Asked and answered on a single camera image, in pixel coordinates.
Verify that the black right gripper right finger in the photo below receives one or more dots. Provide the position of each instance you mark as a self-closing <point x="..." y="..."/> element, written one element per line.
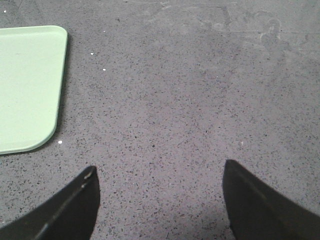
<point x="258" y="212"/>

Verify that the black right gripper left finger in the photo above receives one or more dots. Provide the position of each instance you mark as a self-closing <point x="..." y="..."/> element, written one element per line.
<point x="70" y="214"/>

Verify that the light green rectangular tray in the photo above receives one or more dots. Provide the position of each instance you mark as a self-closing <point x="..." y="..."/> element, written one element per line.
<point x="32" y="61"/>

